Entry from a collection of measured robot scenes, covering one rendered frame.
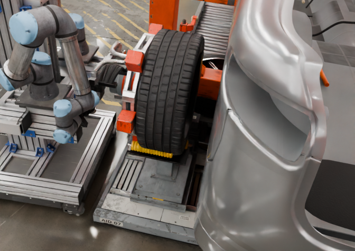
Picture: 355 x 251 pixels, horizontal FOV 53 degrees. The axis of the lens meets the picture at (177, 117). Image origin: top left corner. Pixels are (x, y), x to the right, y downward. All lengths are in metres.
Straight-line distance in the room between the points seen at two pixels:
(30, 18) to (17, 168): 1.26
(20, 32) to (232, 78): 0.87
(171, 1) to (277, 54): 1.54
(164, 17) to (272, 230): 1.62
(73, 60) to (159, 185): 1.04
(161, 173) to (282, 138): 1.51
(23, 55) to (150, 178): 1.13
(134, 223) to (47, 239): 0.53
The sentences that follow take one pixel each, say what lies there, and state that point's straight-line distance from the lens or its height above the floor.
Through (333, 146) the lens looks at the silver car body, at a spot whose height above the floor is 0.92.
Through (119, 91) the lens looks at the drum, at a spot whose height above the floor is 0.84.
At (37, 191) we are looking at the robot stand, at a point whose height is 0.20.
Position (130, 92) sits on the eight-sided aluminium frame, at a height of 0.98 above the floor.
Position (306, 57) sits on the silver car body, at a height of 1.62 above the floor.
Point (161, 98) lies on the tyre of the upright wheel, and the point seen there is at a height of 1.00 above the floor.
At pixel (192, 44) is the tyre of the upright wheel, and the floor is 1.18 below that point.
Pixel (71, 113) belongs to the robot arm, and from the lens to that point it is 1.61.
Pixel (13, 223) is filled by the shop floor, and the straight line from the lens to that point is 2.49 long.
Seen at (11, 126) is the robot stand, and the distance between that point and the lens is 2.00.
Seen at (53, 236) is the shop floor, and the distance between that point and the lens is 2.37.
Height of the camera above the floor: 1.94
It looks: 38 degrees down
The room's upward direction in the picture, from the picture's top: 6 degrees clockwise
